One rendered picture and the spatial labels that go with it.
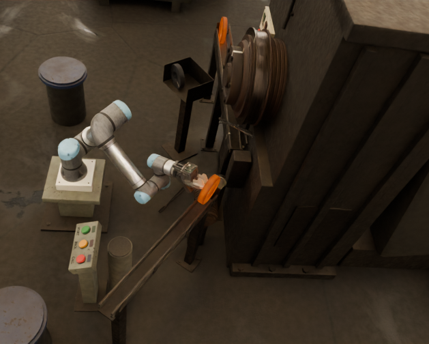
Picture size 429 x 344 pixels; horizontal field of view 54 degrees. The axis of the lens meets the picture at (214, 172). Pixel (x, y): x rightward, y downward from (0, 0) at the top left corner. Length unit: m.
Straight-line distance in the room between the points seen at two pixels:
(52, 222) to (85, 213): 0.21
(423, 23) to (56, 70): 2.33
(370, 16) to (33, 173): 2.34
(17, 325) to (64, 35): 2.81
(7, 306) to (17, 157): 1.32
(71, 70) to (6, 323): 1.74
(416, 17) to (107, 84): 2.64
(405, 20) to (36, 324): 1.88
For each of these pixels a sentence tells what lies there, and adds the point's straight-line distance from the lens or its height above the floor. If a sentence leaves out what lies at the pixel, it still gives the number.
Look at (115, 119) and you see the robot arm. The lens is 2.08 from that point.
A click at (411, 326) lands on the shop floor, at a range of 3.03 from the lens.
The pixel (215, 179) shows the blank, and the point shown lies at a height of 0.86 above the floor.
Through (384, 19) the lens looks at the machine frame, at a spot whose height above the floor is 1.76.
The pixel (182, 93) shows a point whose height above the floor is 0.60.
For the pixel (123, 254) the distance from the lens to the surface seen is 2.10.
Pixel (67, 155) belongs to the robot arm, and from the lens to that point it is 2.41.
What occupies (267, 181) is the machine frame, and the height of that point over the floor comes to 0.87.
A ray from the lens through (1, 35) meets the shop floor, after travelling 4.28.
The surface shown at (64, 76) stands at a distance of 3.10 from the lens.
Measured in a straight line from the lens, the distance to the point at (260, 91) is 1.92.
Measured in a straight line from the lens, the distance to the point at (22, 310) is 2.14.
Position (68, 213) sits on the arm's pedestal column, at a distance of 2.79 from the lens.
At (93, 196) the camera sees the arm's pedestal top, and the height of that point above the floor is 0.30.
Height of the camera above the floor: 2.39
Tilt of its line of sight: 50 degrees down
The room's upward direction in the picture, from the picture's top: 15 degrees clockwise
